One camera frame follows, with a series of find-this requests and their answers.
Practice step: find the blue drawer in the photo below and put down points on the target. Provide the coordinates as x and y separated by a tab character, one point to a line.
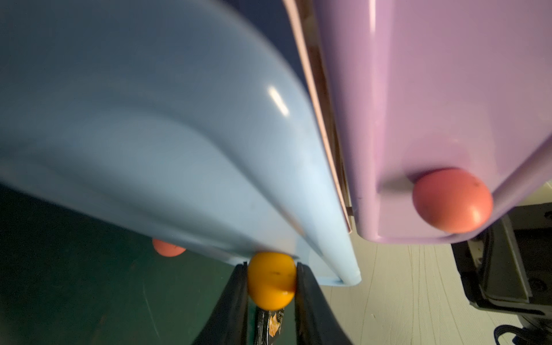
175	119

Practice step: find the black cookie packet two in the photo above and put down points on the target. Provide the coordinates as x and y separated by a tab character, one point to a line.
267	326

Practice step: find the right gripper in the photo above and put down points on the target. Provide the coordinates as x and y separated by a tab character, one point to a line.
507	268

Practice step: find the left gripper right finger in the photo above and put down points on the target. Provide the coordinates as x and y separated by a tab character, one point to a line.
315	321

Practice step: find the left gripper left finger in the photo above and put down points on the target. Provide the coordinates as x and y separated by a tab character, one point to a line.
228	322

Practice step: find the purple drawer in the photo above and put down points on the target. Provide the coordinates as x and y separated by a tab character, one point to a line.
167	249
419	86

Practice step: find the white drawer cabinet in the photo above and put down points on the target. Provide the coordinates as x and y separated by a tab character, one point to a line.
306	35

